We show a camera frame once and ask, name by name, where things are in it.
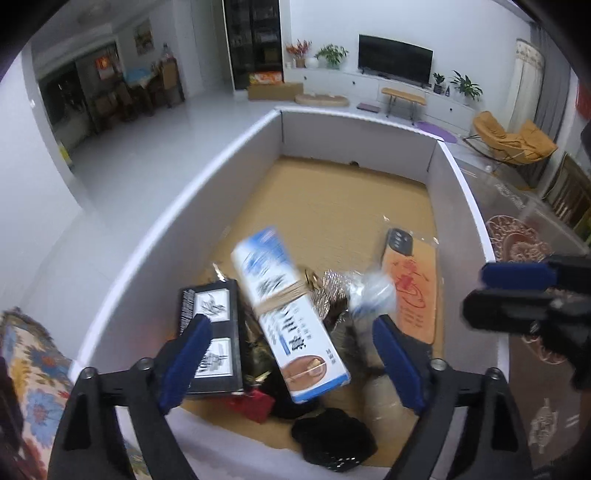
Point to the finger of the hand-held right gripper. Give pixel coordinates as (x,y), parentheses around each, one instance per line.
(503,311)
(517,275)

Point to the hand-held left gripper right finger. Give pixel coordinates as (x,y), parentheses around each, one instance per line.
(397,364)

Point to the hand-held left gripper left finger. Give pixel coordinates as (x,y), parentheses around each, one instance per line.
(184,364)

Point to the black box with white labels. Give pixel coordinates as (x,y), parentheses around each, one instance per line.
(231,323)

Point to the red foil packet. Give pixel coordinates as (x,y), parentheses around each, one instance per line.
(251,406)

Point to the orange phone case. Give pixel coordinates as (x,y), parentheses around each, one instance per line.
(411,286)

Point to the black velvet pouch with beads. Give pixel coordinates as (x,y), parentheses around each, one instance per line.
(332,438)

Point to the blue and white carton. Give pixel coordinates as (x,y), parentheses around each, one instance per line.
(286,323)

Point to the white cardboard box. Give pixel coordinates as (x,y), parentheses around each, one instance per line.
(184,217)

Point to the wooden chair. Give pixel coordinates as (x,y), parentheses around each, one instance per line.
(570,198)

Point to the yellow lounge chair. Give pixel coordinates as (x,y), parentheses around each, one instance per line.
(508,136)

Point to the floral patterned cloth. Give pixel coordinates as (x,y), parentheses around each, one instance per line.
(37,369)

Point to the purple floor mat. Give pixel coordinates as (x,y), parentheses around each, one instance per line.
(436,131)

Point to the grey curtain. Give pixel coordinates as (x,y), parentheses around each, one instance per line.
(558,101)

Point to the white sheer curtain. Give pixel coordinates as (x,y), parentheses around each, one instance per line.
(526,83)

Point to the leafy potted plant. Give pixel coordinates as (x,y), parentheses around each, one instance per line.
(466,85)

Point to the small potted plant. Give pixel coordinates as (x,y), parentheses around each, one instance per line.
(438,82)

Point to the wooden bench with black legs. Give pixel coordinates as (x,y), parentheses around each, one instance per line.
(404,93)

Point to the grey floor pad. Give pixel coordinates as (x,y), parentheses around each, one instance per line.
(368,107)

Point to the black television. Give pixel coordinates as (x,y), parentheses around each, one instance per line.
(395,57)

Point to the oval beige floor cushion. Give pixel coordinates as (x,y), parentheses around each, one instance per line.
(321,100)

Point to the white television cabinet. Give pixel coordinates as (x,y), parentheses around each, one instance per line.
(332,83)

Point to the brown cardboard carton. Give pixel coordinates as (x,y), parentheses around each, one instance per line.
(274,91)

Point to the bushy green potted plant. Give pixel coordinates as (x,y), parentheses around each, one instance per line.
(331,54)

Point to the dining table with blue cloth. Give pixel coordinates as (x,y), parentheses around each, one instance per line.
(138,77)

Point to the round white vase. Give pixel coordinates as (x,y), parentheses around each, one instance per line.
(312,62)

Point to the orange printed box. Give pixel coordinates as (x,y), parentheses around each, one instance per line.
(265,78)

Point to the vase with red flowers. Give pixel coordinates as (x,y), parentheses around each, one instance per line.
(298,50)

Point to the black glass bookcase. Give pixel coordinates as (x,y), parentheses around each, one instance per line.
(251,41)

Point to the framed painting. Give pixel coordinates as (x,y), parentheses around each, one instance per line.
(143,35)

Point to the red wall hanging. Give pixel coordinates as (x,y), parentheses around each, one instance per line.
(584,101)

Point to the red wall poster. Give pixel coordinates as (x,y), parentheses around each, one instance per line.
(104,66)

